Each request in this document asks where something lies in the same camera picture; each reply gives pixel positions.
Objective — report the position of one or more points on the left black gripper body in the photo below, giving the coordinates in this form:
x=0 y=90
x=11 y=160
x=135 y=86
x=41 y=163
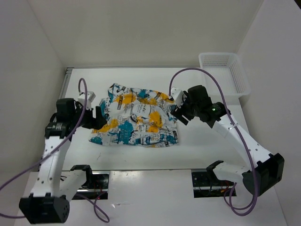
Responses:
x=88 y=121

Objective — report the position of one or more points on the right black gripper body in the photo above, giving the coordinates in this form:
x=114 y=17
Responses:
x=186 y=109

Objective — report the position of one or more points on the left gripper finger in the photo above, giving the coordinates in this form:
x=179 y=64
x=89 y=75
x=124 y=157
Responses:
x=99 y=122
x=98 y=112

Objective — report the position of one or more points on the colourful printed shorts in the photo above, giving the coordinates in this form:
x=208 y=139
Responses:
x=138 y=117

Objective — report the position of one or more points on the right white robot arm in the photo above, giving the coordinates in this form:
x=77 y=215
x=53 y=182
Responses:
x=262 y=169

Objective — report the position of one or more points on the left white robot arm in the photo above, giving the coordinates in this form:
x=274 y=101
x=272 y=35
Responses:
x=49 y=199

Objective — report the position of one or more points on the white plastic basket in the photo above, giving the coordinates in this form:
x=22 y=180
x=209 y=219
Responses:
x=227 y=69

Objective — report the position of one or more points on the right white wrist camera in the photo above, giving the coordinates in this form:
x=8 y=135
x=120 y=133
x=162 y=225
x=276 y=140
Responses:
x=178 y=96

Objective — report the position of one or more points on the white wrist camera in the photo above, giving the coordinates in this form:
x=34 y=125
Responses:
x=178 y=96
x=87 y=99

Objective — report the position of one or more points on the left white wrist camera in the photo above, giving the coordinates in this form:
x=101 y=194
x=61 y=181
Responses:
x=87 y=99

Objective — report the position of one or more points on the aluminium table edge rail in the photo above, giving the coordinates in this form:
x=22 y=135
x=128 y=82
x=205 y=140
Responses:
x=59 y=128

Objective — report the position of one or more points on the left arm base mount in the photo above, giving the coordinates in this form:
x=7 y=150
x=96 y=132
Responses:
x=98 y=189

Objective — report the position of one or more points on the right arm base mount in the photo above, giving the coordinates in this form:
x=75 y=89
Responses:
x=203 y=187

